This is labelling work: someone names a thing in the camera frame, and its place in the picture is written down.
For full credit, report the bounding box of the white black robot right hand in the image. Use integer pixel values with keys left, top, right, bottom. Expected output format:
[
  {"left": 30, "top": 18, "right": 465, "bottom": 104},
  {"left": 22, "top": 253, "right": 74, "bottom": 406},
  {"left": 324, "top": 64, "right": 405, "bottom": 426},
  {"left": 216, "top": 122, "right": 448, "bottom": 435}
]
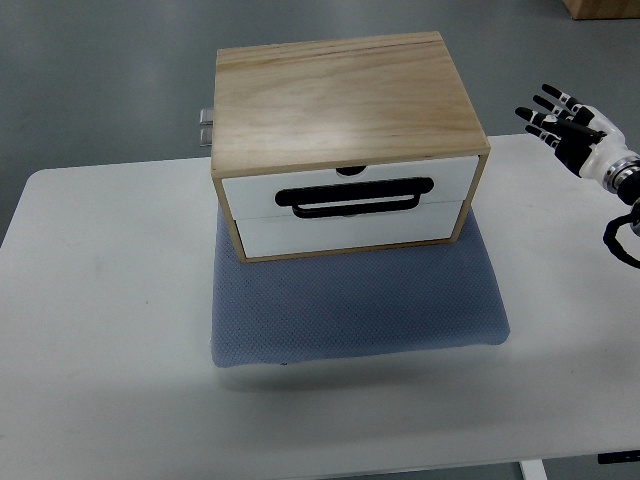
[{"left": 515, "top": 84, "right": 639, "bottom": 188}]

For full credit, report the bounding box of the white drawer black handle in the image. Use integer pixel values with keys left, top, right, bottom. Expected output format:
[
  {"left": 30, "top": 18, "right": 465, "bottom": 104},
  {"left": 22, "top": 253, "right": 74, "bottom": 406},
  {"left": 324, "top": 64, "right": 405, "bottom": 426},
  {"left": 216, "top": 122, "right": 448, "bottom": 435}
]
[{"left": 222, "top": 156, "right": 479, "bottom": 220}]

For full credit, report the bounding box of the black silver robot right arm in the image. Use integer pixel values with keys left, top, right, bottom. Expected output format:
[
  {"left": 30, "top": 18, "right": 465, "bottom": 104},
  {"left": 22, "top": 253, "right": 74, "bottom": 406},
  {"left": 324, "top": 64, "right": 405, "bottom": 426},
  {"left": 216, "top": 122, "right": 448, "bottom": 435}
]
[{"left": 602, "top": 155, "right": 639, "bottom": 269}]

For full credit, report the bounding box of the wooden drawer cabinet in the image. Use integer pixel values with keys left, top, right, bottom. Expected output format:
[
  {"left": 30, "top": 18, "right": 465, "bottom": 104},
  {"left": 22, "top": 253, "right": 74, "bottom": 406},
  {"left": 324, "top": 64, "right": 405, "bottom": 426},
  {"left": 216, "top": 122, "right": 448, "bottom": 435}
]
[{"left": 211, "top": 32, "right": 490, "bottom": 262}]

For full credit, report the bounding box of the cardboard box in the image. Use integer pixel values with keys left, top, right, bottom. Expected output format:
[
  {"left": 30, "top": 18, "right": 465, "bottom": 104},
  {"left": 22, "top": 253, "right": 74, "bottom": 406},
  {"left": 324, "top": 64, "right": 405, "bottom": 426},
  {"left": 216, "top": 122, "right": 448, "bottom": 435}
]
[{"left": 562, "top": 0, "right": 640, "bottom": 20}]

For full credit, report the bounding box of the blue grey mesh mat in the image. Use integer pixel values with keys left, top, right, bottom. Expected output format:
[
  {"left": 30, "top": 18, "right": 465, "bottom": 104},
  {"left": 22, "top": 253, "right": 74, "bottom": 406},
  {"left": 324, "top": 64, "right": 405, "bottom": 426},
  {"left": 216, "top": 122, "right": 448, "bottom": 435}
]
[{"left": 211, "top": 217, "right": 510, "bottom": 368}]

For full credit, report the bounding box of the black table control panel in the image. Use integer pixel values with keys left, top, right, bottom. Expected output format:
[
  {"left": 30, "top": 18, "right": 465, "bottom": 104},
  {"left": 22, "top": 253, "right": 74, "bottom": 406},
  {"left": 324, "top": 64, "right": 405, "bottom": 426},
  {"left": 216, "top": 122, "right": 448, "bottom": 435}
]
[{"left": 597, "top": 450, "right": 640, "bottom": 465}]

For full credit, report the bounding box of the white table leg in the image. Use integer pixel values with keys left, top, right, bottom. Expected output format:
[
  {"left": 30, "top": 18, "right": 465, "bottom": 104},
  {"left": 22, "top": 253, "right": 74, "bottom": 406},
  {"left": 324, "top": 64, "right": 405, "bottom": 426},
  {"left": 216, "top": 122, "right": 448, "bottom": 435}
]
[{"left": 519, "top": 459, "right": 548, "bottom": 480}]

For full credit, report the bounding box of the upper silver metal clamp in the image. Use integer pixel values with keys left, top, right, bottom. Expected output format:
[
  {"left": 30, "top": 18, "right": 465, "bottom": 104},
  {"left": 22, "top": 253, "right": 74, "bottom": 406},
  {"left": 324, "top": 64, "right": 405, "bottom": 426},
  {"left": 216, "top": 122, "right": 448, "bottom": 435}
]
[{"left": 199, "top": 108, "right": 214, "bottom": 125}]

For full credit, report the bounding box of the silver metal clamp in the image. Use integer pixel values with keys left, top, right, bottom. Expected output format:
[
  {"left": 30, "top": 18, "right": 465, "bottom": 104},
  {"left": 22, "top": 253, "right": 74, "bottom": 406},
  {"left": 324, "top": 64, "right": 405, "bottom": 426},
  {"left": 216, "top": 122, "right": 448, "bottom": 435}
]
[
  {"left": 199, "top": 127, "right": 213, "bottom": 147},
  {"left": 199, "top": 108, "right": 214, "bottom": 125}
]

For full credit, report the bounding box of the lower silver metal clamp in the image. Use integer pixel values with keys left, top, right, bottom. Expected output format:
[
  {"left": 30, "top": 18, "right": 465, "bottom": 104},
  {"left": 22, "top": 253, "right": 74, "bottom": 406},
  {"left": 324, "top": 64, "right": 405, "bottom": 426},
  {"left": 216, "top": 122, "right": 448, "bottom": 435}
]
[{"left": 199, "top": 127, "right": 213, "bottom": 147}]

